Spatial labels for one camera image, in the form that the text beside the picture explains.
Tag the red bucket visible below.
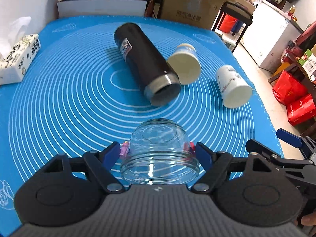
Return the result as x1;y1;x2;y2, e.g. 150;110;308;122
218;14;238;33

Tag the green white carton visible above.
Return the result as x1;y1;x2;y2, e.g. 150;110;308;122
298;49;316;84

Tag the white tissue box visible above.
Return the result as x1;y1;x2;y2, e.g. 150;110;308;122
1;17;41;85

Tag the person's hand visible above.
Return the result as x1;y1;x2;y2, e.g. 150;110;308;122
300;212;316;226

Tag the white cardboard box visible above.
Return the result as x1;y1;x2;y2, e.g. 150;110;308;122
57;0;147;18

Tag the lower brown cardboard box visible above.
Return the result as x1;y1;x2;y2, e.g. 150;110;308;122
159;0;225;29

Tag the blue silicone mat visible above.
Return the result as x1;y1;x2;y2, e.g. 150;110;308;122
1;16;282;236

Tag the black thermos bottle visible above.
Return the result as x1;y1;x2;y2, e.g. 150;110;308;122
114;23;182;106

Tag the white paper cup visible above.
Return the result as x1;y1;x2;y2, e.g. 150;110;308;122
216;65;253;109

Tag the white chest freezer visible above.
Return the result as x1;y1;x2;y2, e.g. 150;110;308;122
241;0;303;73

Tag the blue paper cup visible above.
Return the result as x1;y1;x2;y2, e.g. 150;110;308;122
167;43;201;85

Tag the dark wooden table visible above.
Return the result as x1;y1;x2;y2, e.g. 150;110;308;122
267;51;316;97

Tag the clear glass cup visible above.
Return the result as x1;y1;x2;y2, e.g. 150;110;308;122
120;118;200;185

